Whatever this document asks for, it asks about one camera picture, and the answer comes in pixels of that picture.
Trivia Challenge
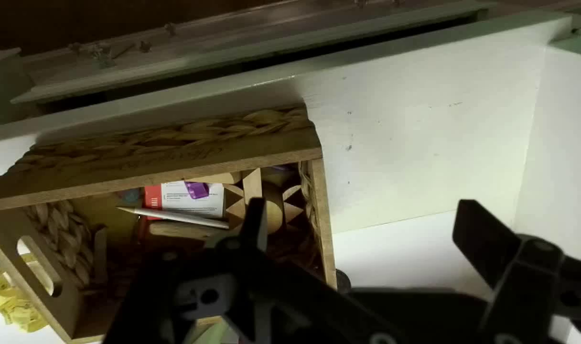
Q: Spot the wooden half cylinder block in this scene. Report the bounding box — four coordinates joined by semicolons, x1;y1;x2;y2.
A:
263;198;286;236

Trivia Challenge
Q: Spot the slim pen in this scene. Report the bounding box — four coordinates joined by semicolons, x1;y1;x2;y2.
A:
116;205;231;232

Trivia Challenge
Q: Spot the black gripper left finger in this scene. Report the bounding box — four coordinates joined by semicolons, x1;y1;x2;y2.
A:
105;198;393;344

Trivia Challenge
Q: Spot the yellow cloth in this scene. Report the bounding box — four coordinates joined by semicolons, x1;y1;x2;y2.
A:
0;257;49;337

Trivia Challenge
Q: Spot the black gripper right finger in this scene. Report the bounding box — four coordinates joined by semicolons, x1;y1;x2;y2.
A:
453;198;581;344

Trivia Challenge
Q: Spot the white card with purple print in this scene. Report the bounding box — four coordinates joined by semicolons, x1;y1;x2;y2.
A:
143;181;227;221

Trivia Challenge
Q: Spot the white cabinet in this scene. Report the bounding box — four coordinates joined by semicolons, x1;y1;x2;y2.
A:
0;14;573;236

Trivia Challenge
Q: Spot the wooden triangular block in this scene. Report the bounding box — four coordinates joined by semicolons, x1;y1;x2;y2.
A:
240;167;265;223
223;184;248;226

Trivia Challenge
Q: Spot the woven wooden basket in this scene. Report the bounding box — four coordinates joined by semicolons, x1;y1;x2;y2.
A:
0;104;340;344

